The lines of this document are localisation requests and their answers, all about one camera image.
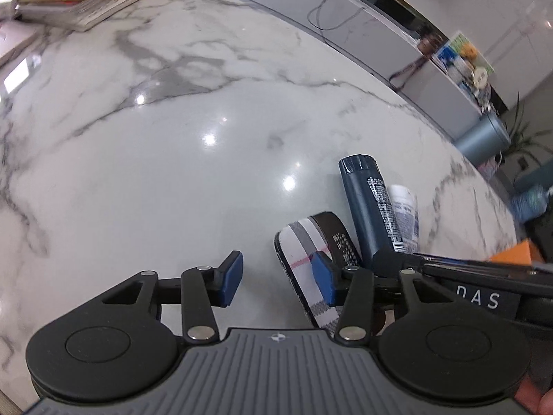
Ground dark blue bottle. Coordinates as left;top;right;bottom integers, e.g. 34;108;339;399
338;155;407;271

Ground plaid glasses case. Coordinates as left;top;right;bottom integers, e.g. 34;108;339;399
275;211;363;333

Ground white labelled tube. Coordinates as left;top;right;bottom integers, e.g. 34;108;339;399
388;185;419;253

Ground person's hand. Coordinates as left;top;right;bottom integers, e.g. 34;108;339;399
515;377;553;415

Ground orange cardboard box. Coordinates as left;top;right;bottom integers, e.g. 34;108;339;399
489;239;539;266

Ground blue water jug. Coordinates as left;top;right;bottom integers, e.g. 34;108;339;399
511;185;552;224

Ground striped small bag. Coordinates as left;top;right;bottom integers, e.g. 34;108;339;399
478;153;505;181

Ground potted plant by trash can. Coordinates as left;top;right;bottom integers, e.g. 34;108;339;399
503;95;552;166

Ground grey trash can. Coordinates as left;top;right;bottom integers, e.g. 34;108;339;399
454;112;511;167

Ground teddy bear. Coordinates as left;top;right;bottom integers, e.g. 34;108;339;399
458;42;479;62

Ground pink notebook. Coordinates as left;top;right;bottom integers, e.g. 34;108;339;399
0;21;44;66

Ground black cable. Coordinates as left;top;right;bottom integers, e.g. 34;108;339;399
306;0;368;32

